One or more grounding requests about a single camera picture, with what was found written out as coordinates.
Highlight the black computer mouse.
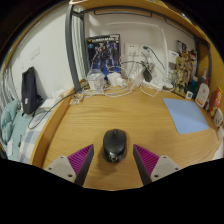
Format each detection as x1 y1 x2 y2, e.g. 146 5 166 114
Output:
101 128 128 164

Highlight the black backpack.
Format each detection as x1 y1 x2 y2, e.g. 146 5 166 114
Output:
20 66 44 116

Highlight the white charger block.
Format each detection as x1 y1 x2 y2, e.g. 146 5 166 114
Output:
107 72 124 88

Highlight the white power strip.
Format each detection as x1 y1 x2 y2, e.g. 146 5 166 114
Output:
141 79 164 92

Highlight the clear plastic container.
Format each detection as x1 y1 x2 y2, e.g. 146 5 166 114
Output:
87 69 106 91

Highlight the white desk lamp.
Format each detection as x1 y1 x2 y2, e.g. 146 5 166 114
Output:
106 20 174 91

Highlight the grey metal frame post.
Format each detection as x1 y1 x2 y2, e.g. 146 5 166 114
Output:
65 3 84 93

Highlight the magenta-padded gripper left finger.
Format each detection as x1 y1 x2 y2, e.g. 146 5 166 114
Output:
44 143 95 187

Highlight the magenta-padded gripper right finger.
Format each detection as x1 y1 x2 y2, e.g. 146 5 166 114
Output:
132 143 183 186

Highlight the white mug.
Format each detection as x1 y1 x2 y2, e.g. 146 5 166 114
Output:
213 108 224 128

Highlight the light blue mouse pad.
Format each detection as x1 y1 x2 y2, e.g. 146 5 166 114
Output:
162 97 210 135

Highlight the dark plug cable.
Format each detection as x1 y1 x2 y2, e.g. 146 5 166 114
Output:
143 45 167 70

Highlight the checked bedding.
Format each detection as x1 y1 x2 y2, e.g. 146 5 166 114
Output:
0 76 51 164

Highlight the wooden overhead shelf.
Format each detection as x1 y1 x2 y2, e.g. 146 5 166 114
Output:
69 0 208 38

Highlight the robot model kit box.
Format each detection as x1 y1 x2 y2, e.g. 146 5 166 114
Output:
86 33 122 76

